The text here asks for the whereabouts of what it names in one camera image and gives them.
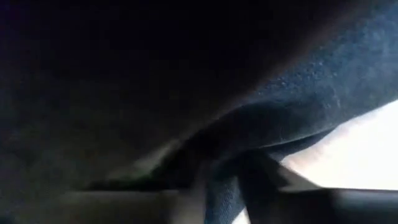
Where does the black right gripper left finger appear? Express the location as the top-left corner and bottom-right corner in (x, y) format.
(12, 155), (208, 224)

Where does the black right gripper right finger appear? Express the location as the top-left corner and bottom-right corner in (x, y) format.
(238, 151), (398, 224)

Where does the black shirt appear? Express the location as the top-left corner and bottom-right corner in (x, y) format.
(0, 0), (358, 200)

